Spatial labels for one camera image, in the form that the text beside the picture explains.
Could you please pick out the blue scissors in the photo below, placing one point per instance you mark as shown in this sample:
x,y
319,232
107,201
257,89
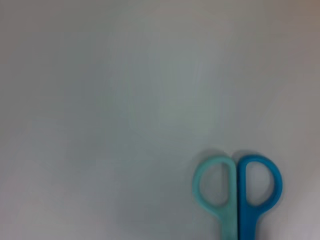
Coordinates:
x,y
245,200

